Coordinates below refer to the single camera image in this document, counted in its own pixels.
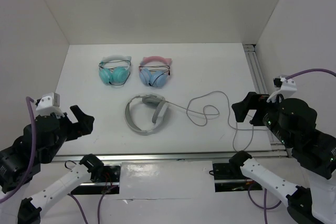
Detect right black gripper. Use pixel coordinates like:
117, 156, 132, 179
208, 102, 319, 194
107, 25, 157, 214
230, 89, 292, 145

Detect white grey headphones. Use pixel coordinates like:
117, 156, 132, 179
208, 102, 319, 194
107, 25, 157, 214
124, 93, 169, 135

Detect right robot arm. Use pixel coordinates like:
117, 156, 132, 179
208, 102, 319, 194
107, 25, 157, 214
229, 92, 335, 223

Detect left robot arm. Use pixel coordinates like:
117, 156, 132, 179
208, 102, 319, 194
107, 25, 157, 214
1, 105, 104, 223

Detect teal cat-ear headphones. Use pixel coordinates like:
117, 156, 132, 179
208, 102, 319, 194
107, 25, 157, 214
98, 55, 132, 86

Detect pink blue cat-ear headphones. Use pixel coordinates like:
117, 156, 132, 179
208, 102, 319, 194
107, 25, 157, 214
138, 56, 172, 88

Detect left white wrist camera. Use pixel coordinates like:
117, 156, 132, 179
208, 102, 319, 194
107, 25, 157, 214
36, 92, 65, 118

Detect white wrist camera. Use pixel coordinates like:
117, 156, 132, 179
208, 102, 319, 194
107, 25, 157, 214
36, 92, 65, 118
267, 75, 297, 103

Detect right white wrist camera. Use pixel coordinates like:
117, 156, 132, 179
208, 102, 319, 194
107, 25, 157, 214
267, 75, 297, 103

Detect aluminium side rail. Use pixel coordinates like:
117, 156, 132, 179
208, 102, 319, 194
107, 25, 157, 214
243, 44, 290, 157

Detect aluminium front rail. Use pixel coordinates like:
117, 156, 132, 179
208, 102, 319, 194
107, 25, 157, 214
51, 149, 289, 164

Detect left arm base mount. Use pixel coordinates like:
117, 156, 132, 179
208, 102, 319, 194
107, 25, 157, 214
71, 164, 121, 196

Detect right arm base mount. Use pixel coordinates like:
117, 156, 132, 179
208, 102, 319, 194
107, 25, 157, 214
208, 163, 262, 193

